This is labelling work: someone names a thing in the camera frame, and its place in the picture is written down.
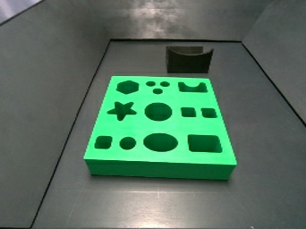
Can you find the black curved holder bracket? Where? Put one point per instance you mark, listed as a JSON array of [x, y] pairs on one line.
[[187, 59]]

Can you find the green foam shape board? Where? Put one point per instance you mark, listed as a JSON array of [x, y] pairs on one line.
[[159, 129]]

